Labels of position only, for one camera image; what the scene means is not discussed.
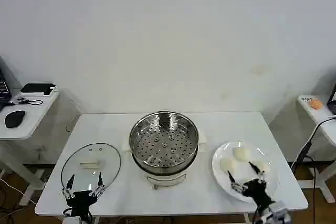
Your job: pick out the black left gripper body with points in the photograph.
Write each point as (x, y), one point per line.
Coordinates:
(82, 198)

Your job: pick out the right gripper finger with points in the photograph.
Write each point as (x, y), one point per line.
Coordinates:
(232, 180)
(255, 168)

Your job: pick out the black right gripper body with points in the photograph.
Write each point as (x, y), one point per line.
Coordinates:
(258, 191)

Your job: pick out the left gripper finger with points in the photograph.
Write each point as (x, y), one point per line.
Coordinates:
(100, 180)
(69, 184)

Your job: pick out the white steamed bun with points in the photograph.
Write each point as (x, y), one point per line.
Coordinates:
(228, 165)
(242, 153)
(264, 166)

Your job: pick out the white round plate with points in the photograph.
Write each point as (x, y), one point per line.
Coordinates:
(223, 179)

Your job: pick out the round glass lid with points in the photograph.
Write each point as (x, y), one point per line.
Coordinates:
(84, 155)

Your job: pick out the white electric cooker base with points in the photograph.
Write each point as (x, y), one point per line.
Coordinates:
(168, 179)

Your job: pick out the white side desk with mouse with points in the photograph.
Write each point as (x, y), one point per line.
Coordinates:
(29, 119)

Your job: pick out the white side desk with orange object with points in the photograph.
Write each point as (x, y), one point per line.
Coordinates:
(325, 127)

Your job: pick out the black computer mouse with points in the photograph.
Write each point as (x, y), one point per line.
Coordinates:
(14, 119)

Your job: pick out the small orange round object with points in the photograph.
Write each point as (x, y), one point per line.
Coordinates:
(316, 104)

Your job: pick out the dark laptop with grey edge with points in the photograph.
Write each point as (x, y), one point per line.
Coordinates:
(333, 103)

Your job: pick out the black and white flat box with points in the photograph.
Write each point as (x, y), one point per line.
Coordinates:
(36, 88)

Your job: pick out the black laptop with lit screen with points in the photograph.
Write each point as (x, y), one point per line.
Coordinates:
(4, 91)

